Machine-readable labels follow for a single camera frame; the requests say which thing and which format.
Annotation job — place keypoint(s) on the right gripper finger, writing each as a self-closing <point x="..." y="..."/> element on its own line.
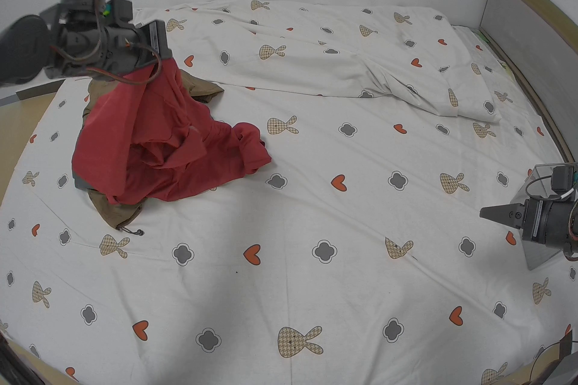
<point x="510" y="219"/>
<point x="508" y="210"/>

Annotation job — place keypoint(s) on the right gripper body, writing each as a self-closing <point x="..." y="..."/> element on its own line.
<point x="548" y="223"/>

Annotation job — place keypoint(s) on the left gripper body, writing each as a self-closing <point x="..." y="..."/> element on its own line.
<point x="131" y="47"/>

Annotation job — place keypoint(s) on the red shirt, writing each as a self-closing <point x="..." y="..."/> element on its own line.
<point x="149" y="126"/>

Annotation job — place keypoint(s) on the clear plastic box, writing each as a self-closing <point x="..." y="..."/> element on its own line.
<point x="537" y="259"/>

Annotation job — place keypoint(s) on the khaki garment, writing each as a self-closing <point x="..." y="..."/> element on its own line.
<point x="203" y="87"/>

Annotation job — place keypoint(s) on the grey garment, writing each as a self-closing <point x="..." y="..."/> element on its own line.
<point x="80" y="182"/>

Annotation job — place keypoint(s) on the white printed quilt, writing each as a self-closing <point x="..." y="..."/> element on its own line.
<point x="316" y="58"/>

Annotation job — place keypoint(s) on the bed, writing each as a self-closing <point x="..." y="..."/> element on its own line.
<point x="316" y="284"/>

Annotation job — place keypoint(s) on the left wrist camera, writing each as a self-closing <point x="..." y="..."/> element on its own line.
<point x="121" y="11"/>

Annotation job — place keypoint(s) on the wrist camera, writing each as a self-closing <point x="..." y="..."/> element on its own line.
<point x="121" y="11"/>
<point x="563" y="179"/>

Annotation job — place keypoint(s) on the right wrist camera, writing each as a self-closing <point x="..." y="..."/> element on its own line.
<point x="563" y="179"/>

